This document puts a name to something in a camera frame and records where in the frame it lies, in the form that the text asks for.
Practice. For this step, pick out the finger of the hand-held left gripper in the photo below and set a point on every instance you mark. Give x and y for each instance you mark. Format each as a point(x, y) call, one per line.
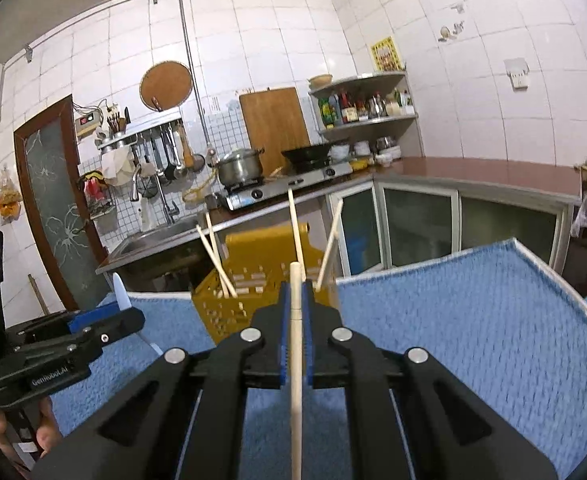
point(93, 317)
point(48, 365)

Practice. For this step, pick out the metal wall pipe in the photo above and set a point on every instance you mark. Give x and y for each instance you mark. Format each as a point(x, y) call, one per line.
point(188, 40)

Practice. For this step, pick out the chrome faucet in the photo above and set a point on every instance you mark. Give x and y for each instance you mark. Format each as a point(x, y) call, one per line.
point(166, 200)

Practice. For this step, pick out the orange hanging bag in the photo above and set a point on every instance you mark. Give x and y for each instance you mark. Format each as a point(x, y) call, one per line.
point(7, 200)

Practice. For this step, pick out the stainless steel pot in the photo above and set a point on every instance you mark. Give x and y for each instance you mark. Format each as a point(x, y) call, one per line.
point(238, 170)

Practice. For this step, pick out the person's left hand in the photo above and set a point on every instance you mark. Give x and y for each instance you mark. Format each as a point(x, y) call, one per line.
point(48, 430)

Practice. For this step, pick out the white plastic spoon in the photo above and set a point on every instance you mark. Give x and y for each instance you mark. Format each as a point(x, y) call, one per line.
point(122, 295)

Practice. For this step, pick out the wooden chopstick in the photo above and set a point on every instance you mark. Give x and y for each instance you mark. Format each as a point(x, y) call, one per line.
point(208, 250)
point(220, 250)
point(296, 410)
point(294, 220)
point(331, 240)

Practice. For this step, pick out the white wall socket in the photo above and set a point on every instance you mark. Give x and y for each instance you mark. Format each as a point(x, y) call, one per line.
point(516, 74)

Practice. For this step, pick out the wall sticker hooks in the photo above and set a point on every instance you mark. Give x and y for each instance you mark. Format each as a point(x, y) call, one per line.
point(451, 25)

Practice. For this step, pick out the blue textured blanket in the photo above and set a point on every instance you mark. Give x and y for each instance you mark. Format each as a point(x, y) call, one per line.
point(448, 320)

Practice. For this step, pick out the yellow perforated utensil holder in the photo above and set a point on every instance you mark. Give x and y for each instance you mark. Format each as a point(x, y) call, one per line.
point(263, 255)

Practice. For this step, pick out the stainless steel sink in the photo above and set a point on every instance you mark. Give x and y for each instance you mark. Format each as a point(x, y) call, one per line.
point(158, 237)

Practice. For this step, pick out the row of condiment bottles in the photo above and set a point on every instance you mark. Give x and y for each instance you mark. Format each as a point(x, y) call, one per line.
point(348, 107)

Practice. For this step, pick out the group of small bowls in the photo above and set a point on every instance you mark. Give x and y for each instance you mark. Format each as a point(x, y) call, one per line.
point(368, 150)

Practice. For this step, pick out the black wok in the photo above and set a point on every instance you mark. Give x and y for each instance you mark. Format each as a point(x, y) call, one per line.
point(308, 154)

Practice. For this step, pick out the wall switch box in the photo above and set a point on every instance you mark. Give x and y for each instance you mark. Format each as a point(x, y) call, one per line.
point(88, 121)

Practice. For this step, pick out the kitchen counter cabinet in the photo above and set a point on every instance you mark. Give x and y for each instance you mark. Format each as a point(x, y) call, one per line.
point(473, 175)

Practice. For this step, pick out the brown frosted glass door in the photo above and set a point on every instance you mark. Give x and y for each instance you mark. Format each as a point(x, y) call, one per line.
point(53, 200)

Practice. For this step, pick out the metal corner shelf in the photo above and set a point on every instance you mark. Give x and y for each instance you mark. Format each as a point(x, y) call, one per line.
point(363, 78)

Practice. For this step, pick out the row of hanging kitchen utensils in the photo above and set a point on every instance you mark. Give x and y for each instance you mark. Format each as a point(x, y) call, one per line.
point(171, 152)

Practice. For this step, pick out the beige bowl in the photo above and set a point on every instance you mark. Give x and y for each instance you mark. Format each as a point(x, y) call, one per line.
point(321, 81)

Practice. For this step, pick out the steel gas stove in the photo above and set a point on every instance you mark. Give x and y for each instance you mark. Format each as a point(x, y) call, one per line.
point(283, 187)

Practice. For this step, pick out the wooden cutting board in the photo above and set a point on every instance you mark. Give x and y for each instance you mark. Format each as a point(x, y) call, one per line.
point(273, 120)

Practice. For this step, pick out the metal utensil rack shelf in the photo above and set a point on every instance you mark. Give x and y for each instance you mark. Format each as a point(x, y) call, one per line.
point(138, 132)

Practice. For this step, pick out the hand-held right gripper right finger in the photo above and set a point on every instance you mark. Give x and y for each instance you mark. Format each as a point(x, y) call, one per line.
point(307, 340)

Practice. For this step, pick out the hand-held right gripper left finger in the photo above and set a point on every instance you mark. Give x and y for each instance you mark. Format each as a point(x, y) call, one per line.
point(284, 340)

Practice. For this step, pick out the yellow wall poster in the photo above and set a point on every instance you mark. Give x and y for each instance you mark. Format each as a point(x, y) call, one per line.
point(387, 54)

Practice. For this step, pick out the round woven bamboo tray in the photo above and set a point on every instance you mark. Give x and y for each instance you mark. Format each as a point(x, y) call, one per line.
point(166, 85)

